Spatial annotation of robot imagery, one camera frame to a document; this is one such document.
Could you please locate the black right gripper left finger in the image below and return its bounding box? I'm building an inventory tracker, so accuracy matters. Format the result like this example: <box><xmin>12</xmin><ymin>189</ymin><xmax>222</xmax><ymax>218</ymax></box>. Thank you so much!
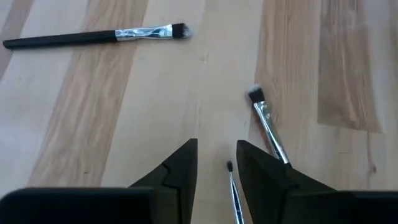
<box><xmin>0</xmin><ymin>138</ymin><xmax>198</xmax><ymax>224</ymax></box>

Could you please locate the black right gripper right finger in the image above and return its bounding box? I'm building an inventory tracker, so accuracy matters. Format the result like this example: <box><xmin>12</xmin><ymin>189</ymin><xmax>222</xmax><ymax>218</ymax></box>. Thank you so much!
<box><xmin>236</xmin><ymin>139</ymin><xmax>398</xmax><ymax>224</ymax></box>

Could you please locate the black paintbrush silver ferrule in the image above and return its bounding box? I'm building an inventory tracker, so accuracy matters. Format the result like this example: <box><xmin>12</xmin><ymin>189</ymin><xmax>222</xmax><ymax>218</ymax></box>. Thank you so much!
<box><xmin>2</xmin><ymin>22</ymin><xmax>193</xmax><ymax>50</ymax></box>
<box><xmin>226</xmin><ymin>159</ymin><xmax>246</xmax><ymax>224</ymax></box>
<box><xmin>247</xmin><ymin>84</ymin><xmax>292</xmax><ymax>168</ymax></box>

